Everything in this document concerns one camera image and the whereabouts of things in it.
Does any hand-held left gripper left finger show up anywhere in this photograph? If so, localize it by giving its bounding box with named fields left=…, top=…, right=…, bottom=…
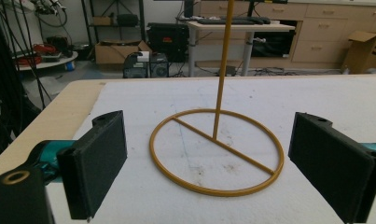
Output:
left=56, top=109, right=129, bottom=220

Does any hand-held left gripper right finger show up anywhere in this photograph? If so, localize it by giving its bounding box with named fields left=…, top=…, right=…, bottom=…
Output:
left=287, top=111, right=376, bottom=224

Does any yellow metal ring-base stand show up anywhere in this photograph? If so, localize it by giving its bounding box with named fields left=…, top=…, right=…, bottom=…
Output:
left=148, top=0, right=285, bottom=198

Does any black device with white top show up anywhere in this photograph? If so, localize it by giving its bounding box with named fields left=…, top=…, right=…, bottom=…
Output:
left=122, top=50, right=151, bottom=79

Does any round white table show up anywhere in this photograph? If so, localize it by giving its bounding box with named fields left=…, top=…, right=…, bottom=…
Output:
left=15, top=50, right=79, bottom=72

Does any low open cardboard box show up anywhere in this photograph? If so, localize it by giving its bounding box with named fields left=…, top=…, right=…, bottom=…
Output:
left=94, top=39, right=153, bottom=66

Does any tall open cardboard box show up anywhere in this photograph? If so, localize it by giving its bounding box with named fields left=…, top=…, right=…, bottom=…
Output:
left=341, top=25, right=376, bottom=75

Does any black box with round fan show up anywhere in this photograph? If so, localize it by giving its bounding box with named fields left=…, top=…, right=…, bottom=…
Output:
left=149, top=52, right=170, bottom=78

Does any light wooden drawer cabinet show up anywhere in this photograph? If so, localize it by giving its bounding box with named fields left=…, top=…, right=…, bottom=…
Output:
left=200, top=0, right=376, bottom=70

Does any black power adapter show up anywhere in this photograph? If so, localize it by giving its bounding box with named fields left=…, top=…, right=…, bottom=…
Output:
left=224, top=64, right=240, bottom=77

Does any white foam mat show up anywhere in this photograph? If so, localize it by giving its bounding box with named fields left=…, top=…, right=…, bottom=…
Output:
left=45, top=74, right=376, bottom=224

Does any small brown cardboard box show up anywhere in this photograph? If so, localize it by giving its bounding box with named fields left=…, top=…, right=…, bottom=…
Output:
left=91, top=15, right=114, bottom=27

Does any black computer case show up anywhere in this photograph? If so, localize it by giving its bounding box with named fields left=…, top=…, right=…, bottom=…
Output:
left=146, top=21, right=190, bottom=63

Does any black bag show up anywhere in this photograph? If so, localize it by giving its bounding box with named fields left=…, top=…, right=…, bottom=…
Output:
left=116, top=13, right=140, bottom=28

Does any black metal shelf rack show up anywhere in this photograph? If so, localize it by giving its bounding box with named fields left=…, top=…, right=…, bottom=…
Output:
left=80, top=0, right=146, bottom=45

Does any white desk with grey legs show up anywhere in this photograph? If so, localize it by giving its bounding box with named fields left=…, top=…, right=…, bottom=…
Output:
left=186, top=20, right=297, bottom=77

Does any black keyboard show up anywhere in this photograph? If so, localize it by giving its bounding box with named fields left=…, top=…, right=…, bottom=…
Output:
left=197, top=17, right=272, bottom=26

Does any bundle of black cables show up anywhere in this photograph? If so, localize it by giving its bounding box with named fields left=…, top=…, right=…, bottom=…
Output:
left=0, top=0, right=53, bottom=163

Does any red cable coil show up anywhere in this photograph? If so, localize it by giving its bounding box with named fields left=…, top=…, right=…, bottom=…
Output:
left=15, top=43, right=58, bottom=66

